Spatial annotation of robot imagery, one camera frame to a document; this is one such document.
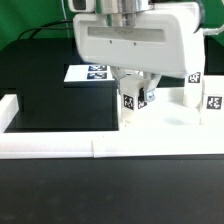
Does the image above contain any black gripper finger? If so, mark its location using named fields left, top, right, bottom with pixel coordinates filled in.
left=110, top=66, right=126, bottom=87
left=143, top=73, right=161, bottom=103

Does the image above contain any white square tabletop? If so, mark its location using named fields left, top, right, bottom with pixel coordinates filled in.
left=118, top=87, right=200, bottom=130

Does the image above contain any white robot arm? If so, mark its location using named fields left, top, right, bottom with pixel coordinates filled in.
left=68, top=0, right=224, bottom=101

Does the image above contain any white marker board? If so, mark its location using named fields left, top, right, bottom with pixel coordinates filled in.
left=64, top=64, right=113, bottom=83

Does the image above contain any white U-shaped obstacle fence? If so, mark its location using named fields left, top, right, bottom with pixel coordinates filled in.
left=0, top=87, right=224, bottom=159

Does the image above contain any black cable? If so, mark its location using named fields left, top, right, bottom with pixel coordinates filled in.
left=18, top=19, right=75, bottom=40

